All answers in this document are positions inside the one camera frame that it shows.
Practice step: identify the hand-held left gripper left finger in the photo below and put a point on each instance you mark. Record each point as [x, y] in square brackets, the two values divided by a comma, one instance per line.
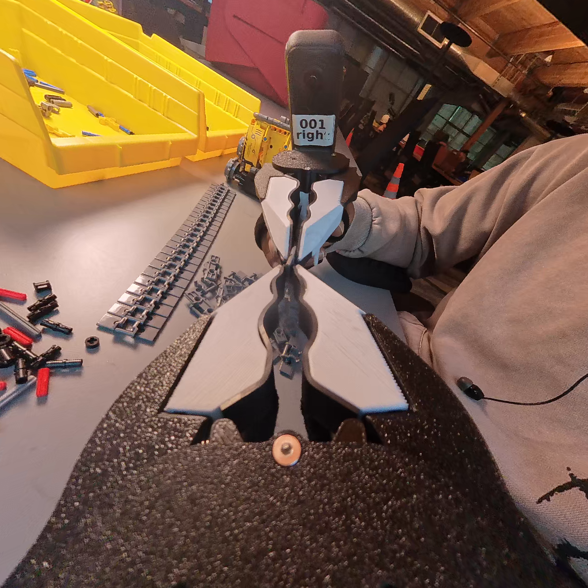
[225, 363]

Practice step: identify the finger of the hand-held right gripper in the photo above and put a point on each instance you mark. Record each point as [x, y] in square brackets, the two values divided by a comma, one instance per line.
[275, 206]
[328, 206]

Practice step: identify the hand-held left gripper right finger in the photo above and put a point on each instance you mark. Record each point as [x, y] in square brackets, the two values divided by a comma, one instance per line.
[353, 363]

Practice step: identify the yellow toy robot vehicle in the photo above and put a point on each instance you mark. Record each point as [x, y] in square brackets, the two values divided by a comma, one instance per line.
[259, 142]

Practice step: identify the pile of grey track links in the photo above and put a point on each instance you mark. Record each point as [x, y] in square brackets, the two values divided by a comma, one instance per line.
[220, 287]

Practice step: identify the pile of small building pieces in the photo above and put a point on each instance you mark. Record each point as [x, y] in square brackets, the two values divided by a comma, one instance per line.
[27, 340]

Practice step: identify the person's right forearm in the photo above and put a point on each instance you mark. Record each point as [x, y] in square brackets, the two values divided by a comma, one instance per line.
[459, 220]

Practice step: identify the grey desk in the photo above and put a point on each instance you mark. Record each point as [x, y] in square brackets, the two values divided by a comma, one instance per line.
[69, 229]

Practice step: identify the person's right hand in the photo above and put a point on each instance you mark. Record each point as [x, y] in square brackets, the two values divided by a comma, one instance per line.
[268, 246]

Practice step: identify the orange traffic cone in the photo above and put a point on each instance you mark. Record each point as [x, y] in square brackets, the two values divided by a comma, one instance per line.
[394, 183]

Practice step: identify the black chair armrest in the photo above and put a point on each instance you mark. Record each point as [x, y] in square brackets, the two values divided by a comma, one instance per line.
[372, 273]

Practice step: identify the yellow plastic storage bin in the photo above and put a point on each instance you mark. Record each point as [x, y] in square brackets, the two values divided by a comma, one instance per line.
[220, 115]
[92, 151]

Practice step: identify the person's beige hoodie torso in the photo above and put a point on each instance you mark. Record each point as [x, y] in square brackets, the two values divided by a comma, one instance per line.
[528, 330]

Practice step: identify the cluster of blue grey pieces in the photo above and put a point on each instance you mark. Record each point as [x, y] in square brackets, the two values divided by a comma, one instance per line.
[59, 101]

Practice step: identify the silver ceiling duct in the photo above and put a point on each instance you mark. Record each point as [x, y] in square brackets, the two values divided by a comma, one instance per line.
[390, 23]

